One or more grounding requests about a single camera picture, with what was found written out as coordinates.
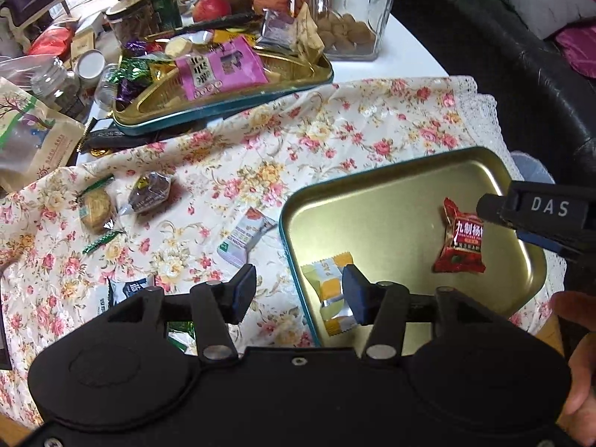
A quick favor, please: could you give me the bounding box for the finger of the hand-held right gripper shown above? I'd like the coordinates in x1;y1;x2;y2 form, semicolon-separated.
476;193;512;230

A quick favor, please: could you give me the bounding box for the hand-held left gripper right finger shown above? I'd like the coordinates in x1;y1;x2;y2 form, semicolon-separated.
342;264;508;365

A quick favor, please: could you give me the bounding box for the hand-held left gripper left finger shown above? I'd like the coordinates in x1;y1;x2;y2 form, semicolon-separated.
106;263;258;366

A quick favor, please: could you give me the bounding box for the yellow white candy packet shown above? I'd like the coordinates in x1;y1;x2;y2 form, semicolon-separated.
300;251;359;337

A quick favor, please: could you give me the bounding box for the red candy packet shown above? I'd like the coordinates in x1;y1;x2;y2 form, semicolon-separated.
432;198;487;275

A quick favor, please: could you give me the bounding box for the white purple snack packet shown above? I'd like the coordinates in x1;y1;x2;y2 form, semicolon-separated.
216;209;279;268

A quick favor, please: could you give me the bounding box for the dark blue white packet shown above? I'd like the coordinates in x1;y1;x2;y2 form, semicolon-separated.
95;275;155;317

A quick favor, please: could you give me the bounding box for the dark purple candy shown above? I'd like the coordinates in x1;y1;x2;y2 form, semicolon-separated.
116;171;174;217

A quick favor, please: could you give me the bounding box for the green edged biscuit packet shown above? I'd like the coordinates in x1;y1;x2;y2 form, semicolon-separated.
77;174;123;254

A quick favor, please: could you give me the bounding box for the gold tin tray of snacks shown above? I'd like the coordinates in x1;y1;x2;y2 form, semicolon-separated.
112;49;335;137

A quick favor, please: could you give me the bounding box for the person's right hand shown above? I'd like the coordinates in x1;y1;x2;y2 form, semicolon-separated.
549;290;596;430

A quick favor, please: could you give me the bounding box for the person's denim leg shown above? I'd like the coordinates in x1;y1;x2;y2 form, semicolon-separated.
510;151;555;186

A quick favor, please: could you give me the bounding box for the green candy wrapper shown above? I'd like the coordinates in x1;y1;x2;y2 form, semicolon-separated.
167;321;200;355

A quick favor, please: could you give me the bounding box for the floral tablecloth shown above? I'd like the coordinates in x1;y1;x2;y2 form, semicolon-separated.
0;76;566;429

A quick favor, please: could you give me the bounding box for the black sofa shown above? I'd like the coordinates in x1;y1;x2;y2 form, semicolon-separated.
386;0;596;187

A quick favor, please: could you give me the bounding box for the pink cushion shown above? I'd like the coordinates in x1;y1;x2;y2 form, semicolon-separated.
554;28;596;80

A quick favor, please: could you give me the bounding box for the black comb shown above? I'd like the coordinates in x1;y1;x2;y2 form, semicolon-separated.
77;118;140;150

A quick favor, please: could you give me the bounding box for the pink snack packet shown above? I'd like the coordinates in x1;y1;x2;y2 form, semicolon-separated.
174;37;270;101

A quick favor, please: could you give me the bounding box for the glass jar with nuts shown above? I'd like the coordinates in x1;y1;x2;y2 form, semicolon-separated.
307;0;397;62

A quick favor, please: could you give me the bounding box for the beige snack packet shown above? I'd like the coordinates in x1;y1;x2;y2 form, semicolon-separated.
295;2;325;63

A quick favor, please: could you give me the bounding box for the tree print paper bag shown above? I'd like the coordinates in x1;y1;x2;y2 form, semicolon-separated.
0;77;87;191

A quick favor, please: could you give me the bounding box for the grey foil packet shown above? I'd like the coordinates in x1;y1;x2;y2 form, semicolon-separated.
256;9;299;52

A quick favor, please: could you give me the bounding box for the long black knife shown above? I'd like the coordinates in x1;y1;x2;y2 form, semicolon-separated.
149;13;264;40

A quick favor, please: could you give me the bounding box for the white capped bottle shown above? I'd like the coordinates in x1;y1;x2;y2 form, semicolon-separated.
74;49;108;89

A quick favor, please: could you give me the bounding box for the clear glass bottle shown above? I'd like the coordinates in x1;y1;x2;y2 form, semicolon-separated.
30;56;89;117

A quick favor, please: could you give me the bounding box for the gold lidded jar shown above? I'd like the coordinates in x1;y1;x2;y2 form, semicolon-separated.
105;0;155;50

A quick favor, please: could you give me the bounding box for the green drink can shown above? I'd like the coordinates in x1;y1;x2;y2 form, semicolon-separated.
143;0;183;31

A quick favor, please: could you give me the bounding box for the red plastic bag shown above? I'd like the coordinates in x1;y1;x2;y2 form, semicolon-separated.
28;25;75;57

